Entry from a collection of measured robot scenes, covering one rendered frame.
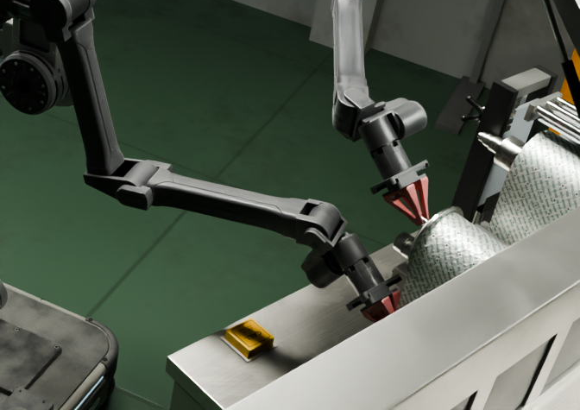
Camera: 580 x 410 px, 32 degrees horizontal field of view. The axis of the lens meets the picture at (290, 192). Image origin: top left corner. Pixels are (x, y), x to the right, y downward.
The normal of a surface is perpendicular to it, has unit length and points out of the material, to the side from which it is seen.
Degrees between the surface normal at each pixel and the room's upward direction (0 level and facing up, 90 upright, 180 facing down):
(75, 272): 0
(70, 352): 0
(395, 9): 90
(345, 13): 12
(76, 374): 0
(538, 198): 92
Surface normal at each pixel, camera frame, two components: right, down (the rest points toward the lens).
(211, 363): 0.18, -0.81
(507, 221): -0.71, 0.31
